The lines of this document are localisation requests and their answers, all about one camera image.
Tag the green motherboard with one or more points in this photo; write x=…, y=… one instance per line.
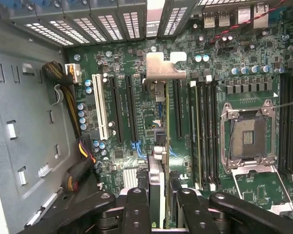
x=246, y=48

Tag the thin metal locking lever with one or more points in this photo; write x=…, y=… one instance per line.
x=288, y=103
x=230, y=141

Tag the white expansion slot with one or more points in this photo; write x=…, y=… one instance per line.
x=100, y=107

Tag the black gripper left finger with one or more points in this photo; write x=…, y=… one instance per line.
x=135, y=214

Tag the black open PC case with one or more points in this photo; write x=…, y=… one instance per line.
x=107, y=9

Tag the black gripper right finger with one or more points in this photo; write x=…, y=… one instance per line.
x=197, y=217

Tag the CPU socket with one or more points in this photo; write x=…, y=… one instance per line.
x=249, y=139

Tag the black expansion slot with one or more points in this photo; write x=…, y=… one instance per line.
x=178, y=109
x=131, y=109
x=117, y=109

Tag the silver chipset heatsink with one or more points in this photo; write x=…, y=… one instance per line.
x=130, y=178

